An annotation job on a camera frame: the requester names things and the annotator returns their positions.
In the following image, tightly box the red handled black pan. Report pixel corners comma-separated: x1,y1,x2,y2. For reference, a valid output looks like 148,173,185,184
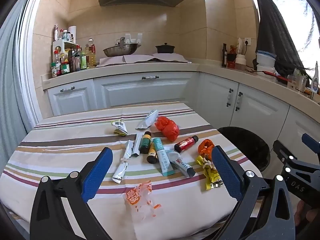
262,70,288,83

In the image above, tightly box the knotted silver wrapper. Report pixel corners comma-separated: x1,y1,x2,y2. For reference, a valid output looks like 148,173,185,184
112,140,134,183

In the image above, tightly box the window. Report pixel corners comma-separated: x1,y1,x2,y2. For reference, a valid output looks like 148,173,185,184
264,0,320,80

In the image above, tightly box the white bowl blue rim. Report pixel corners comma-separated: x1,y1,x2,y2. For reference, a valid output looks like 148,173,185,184
255,51,277,67

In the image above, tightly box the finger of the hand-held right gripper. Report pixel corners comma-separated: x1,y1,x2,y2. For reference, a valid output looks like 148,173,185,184
273,140,300,167
302,133,320,155

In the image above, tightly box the black waste bin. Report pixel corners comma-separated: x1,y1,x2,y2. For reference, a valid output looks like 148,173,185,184
217,127,271,172

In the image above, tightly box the cluster of condiment bottles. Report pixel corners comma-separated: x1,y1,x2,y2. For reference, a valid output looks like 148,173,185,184
51,24,97,78

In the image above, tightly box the silver foil pouch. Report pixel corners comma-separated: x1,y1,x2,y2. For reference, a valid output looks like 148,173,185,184
135,109,158,130

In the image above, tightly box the yellow label brown bottle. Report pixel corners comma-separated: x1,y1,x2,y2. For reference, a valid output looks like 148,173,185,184
146,145,158,163

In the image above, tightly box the beige kitchen countertop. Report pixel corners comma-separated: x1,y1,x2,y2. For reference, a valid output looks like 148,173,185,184
41,59,320,110

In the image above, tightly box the black cable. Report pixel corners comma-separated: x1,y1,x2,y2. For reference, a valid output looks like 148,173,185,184
245,44,258,74

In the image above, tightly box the white cabinet door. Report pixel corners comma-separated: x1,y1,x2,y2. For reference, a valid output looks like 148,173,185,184
197,73,239,128
47,79,97,117
271,106,320,160
230,84,290,143

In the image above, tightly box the striped tablecloth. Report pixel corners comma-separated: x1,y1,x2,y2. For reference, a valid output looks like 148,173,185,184
0,102,263,240

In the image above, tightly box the dark hanging cloth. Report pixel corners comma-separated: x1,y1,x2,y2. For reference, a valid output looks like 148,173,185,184
252,0,307,77

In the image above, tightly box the white blue label bottle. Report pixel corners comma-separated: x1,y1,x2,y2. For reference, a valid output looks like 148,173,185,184
311,61,320,96

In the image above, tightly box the dark olive oil bottle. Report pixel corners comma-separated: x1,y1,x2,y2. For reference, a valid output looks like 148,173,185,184
221,43,228,67

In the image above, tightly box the yellow wrapper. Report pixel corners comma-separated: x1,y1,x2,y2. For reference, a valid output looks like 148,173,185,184
196,155,224,191

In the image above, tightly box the glass measuring cup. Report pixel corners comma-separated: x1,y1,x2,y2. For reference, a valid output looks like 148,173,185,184
296,75,308,92

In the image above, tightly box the clear orange print plastic bag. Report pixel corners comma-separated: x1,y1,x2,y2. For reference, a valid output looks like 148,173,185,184
124,180,162,222

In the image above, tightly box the silver wrapper strip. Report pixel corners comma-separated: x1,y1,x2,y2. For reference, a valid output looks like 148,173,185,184
132,133,143,157

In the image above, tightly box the black cooking pot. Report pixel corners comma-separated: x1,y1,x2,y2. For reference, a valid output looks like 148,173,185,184
155,43,176,54

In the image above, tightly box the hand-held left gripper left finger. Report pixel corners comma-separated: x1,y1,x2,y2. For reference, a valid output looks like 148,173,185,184
29,147,113,240

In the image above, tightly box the clear glass cup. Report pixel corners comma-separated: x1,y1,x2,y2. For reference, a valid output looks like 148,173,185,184
287,74,298,89

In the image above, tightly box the white wall holder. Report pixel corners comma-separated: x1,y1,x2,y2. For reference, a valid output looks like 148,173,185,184
125,33,143,46

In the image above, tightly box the small red bottle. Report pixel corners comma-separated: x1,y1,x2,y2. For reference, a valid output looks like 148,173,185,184
174,135,199,153

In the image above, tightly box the teal tube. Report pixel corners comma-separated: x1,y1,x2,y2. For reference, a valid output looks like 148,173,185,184
152,137,175,177

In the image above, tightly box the red plastic bag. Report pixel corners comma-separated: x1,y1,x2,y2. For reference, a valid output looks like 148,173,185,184
154,116,180,142

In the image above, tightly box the steel wok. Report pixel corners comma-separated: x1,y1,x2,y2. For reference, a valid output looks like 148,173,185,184
103,37,139,57

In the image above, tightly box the white plastic container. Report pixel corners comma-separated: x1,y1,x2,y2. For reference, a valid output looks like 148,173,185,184
257,65,275,75

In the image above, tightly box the green label brown bottle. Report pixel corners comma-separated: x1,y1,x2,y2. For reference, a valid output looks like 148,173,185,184
139,131,152,154

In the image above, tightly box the white spice rack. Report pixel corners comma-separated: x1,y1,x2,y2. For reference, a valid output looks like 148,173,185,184
52,40,78,57

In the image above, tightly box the person's right hand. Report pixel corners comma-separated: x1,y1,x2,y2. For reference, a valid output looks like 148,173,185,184
295,201,320,230

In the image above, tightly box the wide white cabinet front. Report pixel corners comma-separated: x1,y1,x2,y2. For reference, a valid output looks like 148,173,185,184
94,72,199,108

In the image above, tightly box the red black canister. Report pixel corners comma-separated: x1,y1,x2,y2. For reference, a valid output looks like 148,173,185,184
227,45,237,68

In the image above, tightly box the white stove cover cloth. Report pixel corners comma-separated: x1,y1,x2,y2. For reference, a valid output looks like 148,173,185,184
152,52,192,63
97,54,153,67

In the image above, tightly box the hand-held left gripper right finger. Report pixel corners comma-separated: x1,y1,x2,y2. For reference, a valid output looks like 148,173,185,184
211,145,296,240

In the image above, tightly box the orange wrapper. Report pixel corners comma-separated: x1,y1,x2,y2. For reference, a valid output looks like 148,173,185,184
198,139,215,162

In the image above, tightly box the white tube black cap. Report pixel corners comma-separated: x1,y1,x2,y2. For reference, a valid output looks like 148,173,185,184
167,151,196,178

